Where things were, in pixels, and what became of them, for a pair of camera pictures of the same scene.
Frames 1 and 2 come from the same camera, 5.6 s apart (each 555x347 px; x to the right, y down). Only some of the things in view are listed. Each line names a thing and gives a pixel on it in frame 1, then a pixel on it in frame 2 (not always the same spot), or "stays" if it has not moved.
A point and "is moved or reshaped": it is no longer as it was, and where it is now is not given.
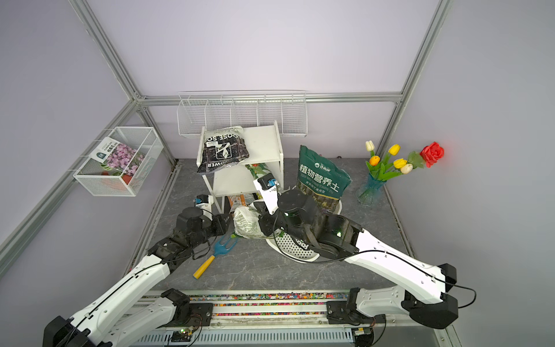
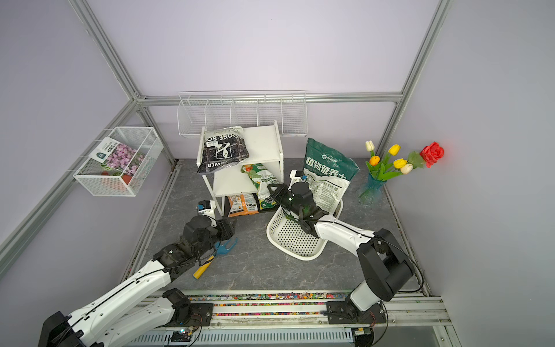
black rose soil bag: (222, 147) stays
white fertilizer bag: (246, 223) → (329, 181)
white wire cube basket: (122, 163) stays
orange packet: (241, 200) stays
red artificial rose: (431, 154) stays
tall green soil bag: (322, 181) is moved or reshaped
